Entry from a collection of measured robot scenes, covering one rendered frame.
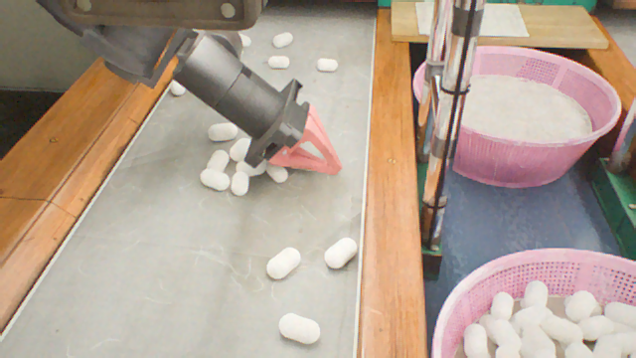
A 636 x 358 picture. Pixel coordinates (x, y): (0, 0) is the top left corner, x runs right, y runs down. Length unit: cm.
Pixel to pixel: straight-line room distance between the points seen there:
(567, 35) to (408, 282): 58
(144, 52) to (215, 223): 18
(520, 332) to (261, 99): 32
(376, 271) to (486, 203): 27
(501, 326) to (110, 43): 44
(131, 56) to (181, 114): 23
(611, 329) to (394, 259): 19
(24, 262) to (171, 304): 15
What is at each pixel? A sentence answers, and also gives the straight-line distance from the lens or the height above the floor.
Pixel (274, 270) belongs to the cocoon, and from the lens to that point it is 50.
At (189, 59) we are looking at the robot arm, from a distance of 54.
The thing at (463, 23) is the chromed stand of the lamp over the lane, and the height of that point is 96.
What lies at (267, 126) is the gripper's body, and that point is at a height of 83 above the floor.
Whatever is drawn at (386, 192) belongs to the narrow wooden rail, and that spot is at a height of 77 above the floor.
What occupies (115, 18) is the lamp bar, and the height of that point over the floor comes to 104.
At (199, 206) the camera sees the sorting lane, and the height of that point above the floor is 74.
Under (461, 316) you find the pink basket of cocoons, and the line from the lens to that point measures 50.
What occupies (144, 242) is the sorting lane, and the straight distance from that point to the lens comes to 58.
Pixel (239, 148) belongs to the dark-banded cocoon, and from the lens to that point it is 65.
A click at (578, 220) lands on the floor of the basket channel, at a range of 74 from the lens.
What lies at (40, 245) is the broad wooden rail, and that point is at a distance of 60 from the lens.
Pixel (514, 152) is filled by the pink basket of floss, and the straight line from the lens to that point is 70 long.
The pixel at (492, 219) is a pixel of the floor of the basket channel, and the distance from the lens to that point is 70.
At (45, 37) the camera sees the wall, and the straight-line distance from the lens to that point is 221.
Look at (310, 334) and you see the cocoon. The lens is 46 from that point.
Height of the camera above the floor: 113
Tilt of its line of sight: 39 degrees down
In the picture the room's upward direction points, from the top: straight up
